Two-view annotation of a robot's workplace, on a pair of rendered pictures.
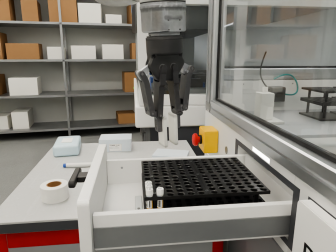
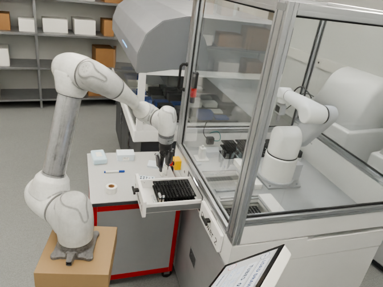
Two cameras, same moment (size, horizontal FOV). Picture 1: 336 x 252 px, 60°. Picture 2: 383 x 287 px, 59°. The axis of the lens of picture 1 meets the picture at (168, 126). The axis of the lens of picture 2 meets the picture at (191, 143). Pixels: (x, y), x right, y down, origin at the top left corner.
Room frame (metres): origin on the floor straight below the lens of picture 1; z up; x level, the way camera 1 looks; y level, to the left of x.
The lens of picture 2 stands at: (-1.09, 0.28, 2.02)
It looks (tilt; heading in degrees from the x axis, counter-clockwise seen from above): 26 degrees down; 346
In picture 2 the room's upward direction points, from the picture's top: 8 degrees clockwise
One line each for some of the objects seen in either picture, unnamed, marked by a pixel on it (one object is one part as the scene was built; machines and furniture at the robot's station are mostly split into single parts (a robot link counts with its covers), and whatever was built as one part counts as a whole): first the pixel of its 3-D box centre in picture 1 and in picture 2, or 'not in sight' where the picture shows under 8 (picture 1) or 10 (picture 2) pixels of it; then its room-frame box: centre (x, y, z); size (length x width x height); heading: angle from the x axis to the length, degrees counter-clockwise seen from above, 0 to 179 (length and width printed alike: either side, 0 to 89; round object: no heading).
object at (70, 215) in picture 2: not in sight; (73, 215); (0.15, 0.46, 1.02); 0.18 x 0.16 x 0.22; 43
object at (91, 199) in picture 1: (96, 191); (139, 194); (0.52, 0.14, 0.87); 0.29 x 0.02 x 0.11; 7
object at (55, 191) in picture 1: (54, 191); (111, 188); (0.72, 0.30, 0.78); 0.07 x 0.07 x 0.04
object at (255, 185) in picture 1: (197, 188); (173, 192); (0.55, -0.06, 0.87); 0.22 x 0.18 x 0.06; 97
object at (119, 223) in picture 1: (201, 190); (175, 193); (0.55, -0.07, 0.86); 0.40 x 0.26 x 0.06; 97
